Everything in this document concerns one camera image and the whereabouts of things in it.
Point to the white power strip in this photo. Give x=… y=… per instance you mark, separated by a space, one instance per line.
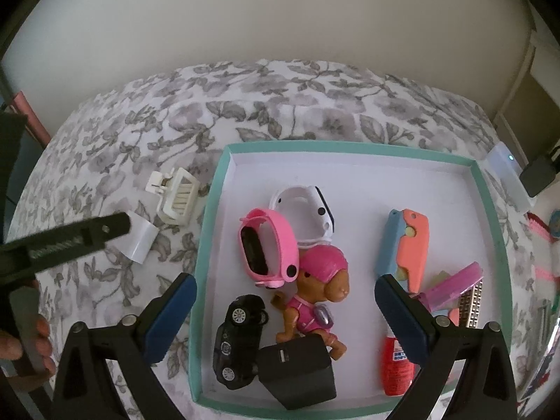
x=508 y=172

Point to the red glue bottle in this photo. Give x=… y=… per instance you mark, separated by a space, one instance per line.
x=396 y=370

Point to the white shelf unit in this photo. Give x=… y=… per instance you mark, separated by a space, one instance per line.
x=528 y=119

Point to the black power adapter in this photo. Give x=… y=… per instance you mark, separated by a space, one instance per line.
x=298 y=373

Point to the gold patterned lighter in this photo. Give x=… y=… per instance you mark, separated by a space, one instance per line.
x=470 y=302

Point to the black plugged charger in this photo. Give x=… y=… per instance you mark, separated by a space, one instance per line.
x=539 y=174

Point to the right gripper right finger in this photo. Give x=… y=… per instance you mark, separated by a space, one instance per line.
x=486 y=388

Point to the teal shallow box tray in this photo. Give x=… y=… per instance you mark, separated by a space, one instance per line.
x=362 y=183

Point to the purple translucent lighter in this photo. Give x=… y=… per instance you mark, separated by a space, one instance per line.
x=469 y=276

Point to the pink white crochet mat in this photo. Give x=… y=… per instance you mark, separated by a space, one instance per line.
x=545 y=249

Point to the smartphone on stand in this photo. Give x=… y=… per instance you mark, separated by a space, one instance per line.
x=547 y=343

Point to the white power adapter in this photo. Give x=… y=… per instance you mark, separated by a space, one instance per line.
x=136 y=244

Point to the pink puppy toy figure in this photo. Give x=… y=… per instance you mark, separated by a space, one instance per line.
x=323 y=276

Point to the grey floral blanket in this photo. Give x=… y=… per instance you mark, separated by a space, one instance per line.
x=100 y=159

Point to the person's left hand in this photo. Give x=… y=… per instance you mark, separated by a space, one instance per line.
x=11 y=348

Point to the white smartwatch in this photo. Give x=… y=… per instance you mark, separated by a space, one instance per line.
x=307 y=213

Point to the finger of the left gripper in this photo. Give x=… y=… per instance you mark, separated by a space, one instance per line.
x=67 y=243

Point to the large blue coral case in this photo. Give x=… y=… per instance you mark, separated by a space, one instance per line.
x=437 y=297

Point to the round blue lid jar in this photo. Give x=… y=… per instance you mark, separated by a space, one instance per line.
x=554 y=224

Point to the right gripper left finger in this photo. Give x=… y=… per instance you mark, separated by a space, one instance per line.
x=84 y=388

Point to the pink kids smartwatch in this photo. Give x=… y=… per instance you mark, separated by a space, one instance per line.
x=269 y=248

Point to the small blue coral case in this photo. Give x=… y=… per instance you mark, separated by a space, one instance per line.
x=404 y=249

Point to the black toy car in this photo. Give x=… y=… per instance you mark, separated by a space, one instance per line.
x=237 y=342

